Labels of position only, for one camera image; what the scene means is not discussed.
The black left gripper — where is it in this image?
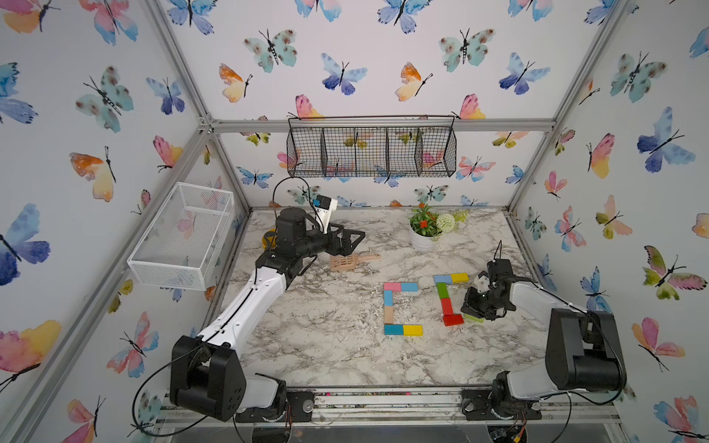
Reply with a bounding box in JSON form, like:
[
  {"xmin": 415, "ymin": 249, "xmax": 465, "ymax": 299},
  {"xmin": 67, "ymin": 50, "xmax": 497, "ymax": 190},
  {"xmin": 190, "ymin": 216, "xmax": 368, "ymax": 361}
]
[{"xmin": 294, "ymin": 221, "xmax": 362, "ymax": 261}]

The yellow long building block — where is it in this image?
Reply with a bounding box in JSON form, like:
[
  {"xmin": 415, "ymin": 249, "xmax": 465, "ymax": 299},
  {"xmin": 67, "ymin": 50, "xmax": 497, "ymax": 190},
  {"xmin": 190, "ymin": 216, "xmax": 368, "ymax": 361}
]
[{"xmin": 451, "ymin": 273, "xmax": 470, "ymax": 284}]

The red building block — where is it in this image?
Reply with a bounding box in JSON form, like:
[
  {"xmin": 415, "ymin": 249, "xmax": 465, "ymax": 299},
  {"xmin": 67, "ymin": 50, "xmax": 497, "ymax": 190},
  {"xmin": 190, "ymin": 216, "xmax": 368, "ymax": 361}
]
[
  {"xmin": 443, "ymin": 314, "xmax": 465, "ymax": 327},
  {"xmin": 441, "ymin": 298, "xmax": 454, "ymax": 317}
]

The pale blue building block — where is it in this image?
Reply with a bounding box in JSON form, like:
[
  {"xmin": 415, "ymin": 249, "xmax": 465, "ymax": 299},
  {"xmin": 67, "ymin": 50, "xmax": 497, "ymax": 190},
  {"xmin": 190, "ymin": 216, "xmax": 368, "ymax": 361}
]
[{"xmin": 434, "ymin": 274, "xmax": 453, "ymax": 284}]

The small yellow building block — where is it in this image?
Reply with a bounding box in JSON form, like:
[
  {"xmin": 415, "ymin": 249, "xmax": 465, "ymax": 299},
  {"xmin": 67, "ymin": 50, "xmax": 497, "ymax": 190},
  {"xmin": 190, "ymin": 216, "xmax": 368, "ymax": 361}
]
[{"xmin": 403, "ymin": 325, "xmax": 424, "ymax": 337}]

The sky blue short block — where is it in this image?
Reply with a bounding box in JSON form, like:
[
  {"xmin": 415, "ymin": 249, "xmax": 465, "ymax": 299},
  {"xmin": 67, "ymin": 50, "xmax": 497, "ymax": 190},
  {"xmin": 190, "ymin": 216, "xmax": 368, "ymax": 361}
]
[{"xmin": 401, "ymin": 282, "xmax": 419, "ymax": 293}]

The pink building block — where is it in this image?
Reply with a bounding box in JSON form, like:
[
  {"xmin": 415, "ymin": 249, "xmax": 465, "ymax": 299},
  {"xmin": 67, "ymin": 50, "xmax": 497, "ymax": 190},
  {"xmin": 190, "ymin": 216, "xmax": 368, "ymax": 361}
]
[{"xmin": 383, "ymin": 282, "xmax": 402, "ymax": 293}]

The teal building block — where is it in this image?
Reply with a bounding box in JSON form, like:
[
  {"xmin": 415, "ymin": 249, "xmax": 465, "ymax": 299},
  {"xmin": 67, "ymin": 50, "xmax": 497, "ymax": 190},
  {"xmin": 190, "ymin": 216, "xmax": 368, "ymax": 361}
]
[{"xmin": 384, "ymin": 324, "xmax": 404, "ymax": 336}]

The natural wood building block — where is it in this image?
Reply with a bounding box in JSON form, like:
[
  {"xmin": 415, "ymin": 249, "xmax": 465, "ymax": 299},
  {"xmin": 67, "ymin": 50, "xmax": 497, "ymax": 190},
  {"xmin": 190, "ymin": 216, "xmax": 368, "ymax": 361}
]
[{"xmin": 384, "ymin": 306, "xmax": 394, "ymax": 325}]

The light green building block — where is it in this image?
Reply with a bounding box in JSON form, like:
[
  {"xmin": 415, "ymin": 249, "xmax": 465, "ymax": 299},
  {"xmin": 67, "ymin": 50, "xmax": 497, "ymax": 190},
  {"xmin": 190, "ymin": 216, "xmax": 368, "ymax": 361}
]
[{"xmin": 463, "ymin": 314, "xmax": 484, "ymax": 323}]

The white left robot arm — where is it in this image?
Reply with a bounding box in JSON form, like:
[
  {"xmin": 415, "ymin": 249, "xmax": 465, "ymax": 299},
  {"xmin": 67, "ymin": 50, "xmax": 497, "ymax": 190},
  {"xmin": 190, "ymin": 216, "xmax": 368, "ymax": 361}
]
[{"xmin": 169, "ymin": 208, "xmax": 366, "ymax": 422}]

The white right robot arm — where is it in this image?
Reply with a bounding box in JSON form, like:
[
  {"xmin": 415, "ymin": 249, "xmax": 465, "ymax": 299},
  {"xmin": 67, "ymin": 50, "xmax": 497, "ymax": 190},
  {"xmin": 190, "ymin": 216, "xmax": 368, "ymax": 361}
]
[{"xmin": 462, "ymin": 258, "xmax": 627, "ymax": 409}]

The yellow cup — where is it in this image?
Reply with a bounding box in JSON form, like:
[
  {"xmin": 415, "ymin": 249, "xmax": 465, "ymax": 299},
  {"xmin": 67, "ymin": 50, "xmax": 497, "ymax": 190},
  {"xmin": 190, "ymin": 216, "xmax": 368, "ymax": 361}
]
[{"xmin": 262, "ymin": 230, "xmax": 277, "ymax": 250}]

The beige plastic slotted scoop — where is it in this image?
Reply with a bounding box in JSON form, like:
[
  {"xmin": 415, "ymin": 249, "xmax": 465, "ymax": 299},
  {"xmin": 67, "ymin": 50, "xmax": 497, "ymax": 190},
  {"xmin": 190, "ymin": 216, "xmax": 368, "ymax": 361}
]
[{"xmin": 330, "ymin": 253, "xmax": 381, "ymax": 272}]

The white flower pot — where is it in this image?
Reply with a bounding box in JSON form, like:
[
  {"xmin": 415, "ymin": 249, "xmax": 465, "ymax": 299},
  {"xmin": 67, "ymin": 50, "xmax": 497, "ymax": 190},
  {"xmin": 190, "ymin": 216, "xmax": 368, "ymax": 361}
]
[{"xmin": 409, "ymin": 230, "xmax": 442, "ymax": 252}]

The artificial green flower plant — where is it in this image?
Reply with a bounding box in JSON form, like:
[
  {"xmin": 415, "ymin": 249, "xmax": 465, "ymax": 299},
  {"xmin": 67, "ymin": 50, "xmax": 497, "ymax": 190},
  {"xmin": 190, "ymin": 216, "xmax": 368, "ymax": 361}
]
[{"xmin": 409, "ymin": 203, "xmax": 468, "ymax": 239}]

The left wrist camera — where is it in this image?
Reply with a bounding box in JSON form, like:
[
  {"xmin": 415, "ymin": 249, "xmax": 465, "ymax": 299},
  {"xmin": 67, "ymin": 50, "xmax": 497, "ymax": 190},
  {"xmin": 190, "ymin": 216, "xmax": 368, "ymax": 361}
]
[{"xmin": 312, "ymin": 195, "xmax": 338, "ymax": 234}]

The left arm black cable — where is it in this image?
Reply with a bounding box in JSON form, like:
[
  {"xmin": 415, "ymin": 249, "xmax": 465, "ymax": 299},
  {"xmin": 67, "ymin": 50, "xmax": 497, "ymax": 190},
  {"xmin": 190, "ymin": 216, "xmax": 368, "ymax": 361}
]
[{"xmin": 131, "ymin": 175, "xmax": 317, "ymax": 439}]

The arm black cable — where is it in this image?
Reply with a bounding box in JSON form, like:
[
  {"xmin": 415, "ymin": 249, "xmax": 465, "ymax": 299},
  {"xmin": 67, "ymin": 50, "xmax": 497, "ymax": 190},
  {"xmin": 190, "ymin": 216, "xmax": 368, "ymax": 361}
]
[
  {"xmin": 492, "ymin": 239, "xmax": 628, "ymax": 443},
  {"xmin": 131, "ymin": 175, "xmax": 317, "ymax": 439}
]

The white mesh wall basket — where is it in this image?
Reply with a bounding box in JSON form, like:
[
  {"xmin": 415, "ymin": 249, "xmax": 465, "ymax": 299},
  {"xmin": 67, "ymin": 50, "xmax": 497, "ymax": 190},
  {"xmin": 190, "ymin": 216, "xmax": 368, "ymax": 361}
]
[{"xmin": 127, "ymin": 182, "xmax": 234, "ymax": 291}]

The black wire wall basket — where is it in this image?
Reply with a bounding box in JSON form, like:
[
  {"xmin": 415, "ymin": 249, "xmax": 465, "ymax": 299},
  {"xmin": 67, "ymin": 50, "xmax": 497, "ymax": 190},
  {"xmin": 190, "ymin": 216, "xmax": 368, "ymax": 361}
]
[{"xmin": 282, "ymin": 116, "xmax": 457, "ymax": 179}]

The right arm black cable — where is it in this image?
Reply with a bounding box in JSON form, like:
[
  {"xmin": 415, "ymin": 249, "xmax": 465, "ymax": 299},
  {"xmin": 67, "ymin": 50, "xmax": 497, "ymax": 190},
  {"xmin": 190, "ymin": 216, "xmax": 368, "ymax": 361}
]
[{"xmin": 492, "ymin": 239, "xmax": 628, "ymax": 443}]

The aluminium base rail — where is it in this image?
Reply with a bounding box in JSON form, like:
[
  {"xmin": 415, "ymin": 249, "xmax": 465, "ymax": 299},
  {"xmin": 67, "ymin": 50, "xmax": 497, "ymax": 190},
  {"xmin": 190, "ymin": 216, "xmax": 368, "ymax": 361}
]
[{"xmin": 154, "ymin": 386, "xmax": 621, "ymax": 427}]

